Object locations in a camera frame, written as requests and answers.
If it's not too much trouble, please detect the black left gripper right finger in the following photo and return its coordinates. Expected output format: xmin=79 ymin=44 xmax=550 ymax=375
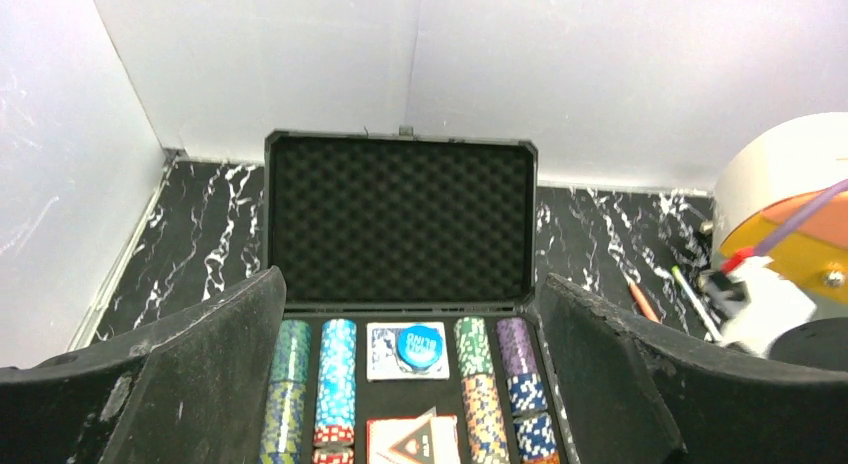
xmin=538 ymin=274 xmax=847 ymax=463

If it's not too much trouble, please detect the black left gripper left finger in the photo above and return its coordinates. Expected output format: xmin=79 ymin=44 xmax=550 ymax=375
xmin=1 ymin=268 xmax=286 ymax=463

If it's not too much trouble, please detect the red poker card deck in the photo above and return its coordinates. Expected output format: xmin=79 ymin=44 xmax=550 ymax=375
xmin=365 ymin=414 xmax=461 ymax=464

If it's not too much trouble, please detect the blue poker card deck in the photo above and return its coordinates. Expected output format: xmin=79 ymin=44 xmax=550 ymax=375
xmin=366 ymin=322 xmax=450 ymax=381

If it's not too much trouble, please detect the blue dealer button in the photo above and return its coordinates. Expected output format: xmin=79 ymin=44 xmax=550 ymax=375
xmin=396 ymin=324 xmax=444 ymax=371

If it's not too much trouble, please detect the red triangle card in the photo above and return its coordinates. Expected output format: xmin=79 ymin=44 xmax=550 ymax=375
xmin=382 ymin=407 xmax=460 ymax=464

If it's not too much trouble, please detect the black poker set case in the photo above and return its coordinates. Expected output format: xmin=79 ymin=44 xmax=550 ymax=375
xmin=262 ymin=130 xmax=567 ymax=463

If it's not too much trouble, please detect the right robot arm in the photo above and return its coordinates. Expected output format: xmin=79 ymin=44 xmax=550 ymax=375
xmin=768 ymin=317 xmax=848 ymax=372

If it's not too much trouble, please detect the orange pencil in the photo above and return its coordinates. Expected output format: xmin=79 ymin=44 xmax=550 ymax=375
xmin=626 ymin=277 xmax=660 ymax=323

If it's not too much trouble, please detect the orange red chip stack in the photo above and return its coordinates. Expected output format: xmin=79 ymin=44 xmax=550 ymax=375
xmin=524 ymin=452 xmax=560 ymax=464

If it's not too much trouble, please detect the blue white chip stack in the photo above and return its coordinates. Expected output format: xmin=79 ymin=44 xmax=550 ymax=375
xmin=506 ymin=373 xmax=557 ymax=462

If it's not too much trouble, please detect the purple chip stack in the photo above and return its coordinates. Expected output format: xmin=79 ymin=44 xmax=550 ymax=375
xmin=496 ymin=317 xmax=538 ymax=377

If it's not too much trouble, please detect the white pen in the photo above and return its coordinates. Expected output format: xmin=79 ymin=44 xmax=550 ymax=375
xmin=671 ymin=266 xmax=722 ymax=343

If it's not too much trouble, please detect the light blue chip stack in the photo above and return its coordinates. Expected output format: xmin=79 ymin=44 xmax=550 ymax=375
xmin=312 ymin=319 xmax=357 ymax=463

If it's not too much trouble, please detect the orange blue chip stack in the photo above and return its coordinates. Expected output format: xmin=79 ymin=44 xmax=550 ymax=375
xmin=461 ymin=374 xmax=509 ymax=463

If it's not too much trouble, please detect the round drawer cabinet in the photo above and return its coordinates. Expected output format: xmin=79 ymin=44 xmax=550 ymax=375
xmin=696 ymin=112 xmax=847 ymax=319

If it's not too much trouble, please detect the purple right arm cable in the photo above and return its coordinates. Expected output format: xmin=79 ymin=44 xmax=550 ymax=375
xmin=751 ymin=177 xmax=848 ymax=258

